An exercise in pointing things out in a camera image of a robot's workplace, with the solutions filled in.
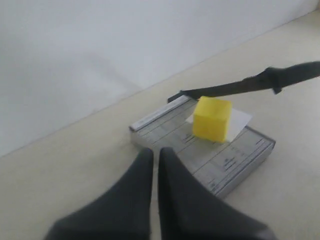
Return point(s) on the black cutter blade arm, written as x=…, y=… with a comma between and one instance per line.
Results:
x=271, y=78

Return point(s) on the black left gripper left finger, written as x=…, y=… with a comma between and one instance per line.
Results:
x=121, y=213

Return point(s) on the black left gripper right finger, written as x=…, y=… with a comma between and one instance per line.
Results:
x=188, y=211

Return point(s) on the yellow foam cube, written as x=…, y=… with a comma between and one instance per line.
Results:
x=211, y=119

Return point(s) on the grey paper cutter base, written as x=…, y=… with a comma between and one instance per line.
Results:
x=220, y=167

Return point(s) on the white paper sheet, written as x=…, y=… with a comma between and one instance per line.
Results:
x=238, y=121

